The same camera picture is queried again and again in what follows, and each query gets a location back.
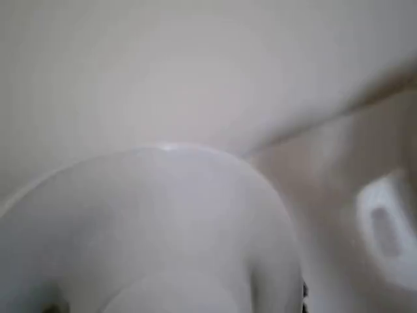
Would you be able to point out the translucent plastic measuring cup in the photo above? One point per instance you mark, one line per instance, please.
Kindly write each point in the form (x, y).
(163, 212)

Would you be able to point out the white rice cooker housing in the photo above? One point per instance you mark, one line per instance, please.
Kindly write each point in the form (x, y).
(368, 202)

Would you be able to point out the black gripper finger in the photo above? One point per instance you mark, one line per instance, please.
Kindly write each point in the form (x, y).
(305, 296)

